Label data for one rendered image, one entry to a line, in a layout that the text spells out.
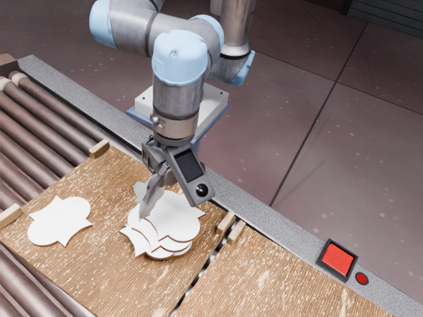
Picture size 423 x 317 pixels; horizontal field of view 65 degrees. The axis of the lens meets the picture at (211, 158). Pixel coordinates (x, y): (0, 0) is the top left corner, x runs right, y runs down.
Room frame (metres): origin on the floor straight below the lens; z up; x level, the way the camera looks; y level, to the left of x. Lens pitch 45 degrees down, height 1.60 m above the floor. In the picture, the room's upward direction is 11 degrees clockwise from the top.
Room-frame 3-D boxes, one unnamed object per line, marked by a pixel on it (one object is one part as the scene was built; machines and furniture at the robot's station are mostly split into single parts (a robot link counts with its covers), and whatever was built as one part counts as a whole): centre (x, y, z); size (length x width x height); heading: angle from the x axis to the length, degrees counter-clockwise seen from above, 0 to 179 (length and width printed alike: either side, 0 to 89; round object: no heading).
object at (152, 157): (0.43, 0.08, 1.17); 0.09 x 0.08 x 0.12; 46
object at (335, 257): (0.43, -0.33, 0.92); 0.06 x 0.06 x 0.01; 62
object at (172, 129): (0.42, 0.07, 1.25); 0.08 x 0.08 x 0.05
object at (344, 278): (0.43, -0.33, 0.92); 0.08 x 0.08 x 0.02; 62
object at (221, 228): (0.45, -0.06, 0.95); 0.06 x 0.02 x 0.03; 157
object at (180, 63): (0.43, 0.07, 1.33); 0.09 x 0.08 x 0.11; 173
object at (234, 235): (0.43, -0.09, 0.95); 0.06 x 0.02 x 0.03; 155
